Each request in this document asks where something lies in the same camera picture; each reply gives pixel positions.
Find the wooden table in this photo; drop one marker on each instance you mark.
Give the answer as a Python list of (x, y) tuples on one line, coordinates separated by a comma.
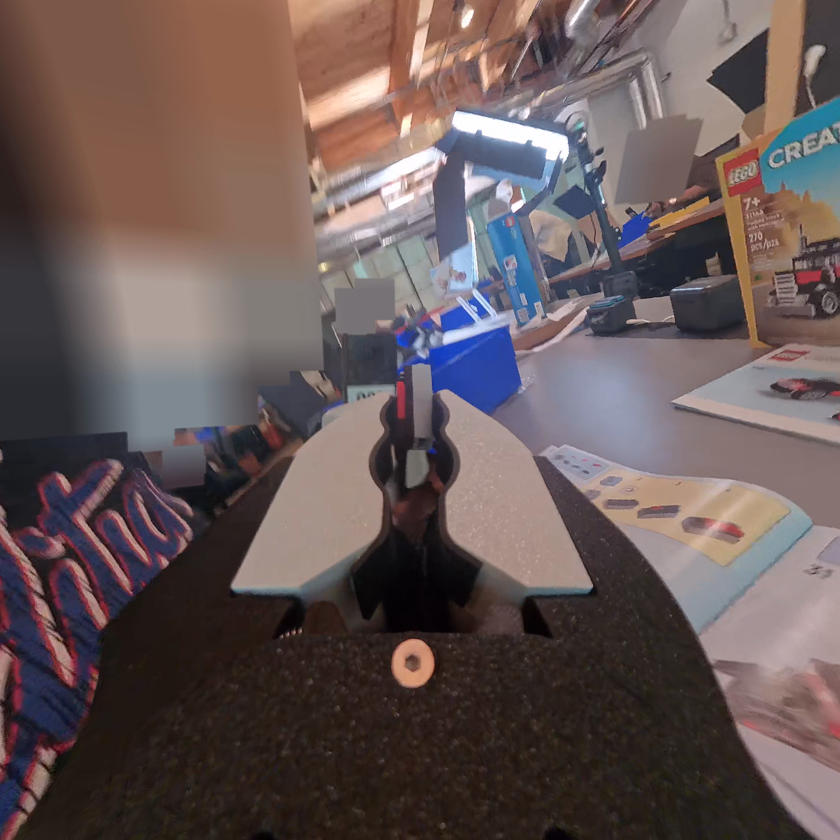
[(663, 243)]

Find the cardboard box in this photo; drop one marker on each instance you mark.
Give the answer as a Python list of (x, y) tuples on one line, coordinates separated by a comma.
[(787, 59)]

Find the printed blue sweater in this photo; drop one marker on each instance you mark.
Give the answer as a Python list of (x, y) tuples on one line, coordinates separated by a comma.
[(39, 590)]

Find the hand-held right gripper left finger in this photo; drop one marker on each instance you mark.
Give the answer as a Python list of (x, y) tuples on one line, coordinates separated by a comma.
[(308, 518)]

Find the black tripod stand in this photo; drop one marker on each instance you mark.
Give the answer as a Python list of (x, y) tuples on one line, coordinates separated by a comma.
[(607, 216)]

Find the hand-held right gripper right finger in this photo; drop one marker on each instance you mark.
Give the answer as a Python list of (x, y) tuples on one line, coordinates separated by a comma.
[(512, 518)]

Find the small red black brick assembly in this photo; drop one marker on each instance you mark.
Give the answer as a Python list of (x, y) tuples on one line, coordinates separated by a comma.
[(418, 407)]

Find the studio light panel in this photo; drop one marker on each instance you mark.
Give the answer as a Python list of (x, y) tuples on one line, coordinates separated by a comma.
[(508, 141)]

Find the blue plastic bin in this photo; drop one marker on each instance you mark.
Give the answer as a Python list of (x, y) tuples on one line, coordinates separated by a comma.
[(476, 367)]

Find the closed instruction booklet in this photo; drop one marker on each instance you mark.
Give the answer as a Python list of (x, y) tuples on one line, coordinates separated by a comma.
[(768, 394)]

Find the tall blue box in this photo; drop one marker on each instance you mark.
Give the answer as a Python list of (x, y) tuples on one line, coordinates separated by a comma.
[(515, 269)]

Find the black hard case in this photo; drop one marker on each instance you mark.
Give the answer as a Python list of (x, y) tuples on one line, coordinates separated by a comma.
[(707, 305)]

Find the toy brick set box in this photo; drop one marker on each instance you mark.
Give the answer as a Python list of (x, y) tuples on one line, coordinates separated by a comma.
[(794, 249)]

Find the open instruction booklet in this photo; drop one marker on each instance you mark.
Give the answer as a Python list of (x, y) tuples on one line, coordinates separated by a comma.
[(735, 525)]

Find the small black teal device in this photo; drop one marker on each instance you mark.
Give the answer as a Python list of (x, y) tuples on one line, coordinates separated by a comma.
[(611, 315)]

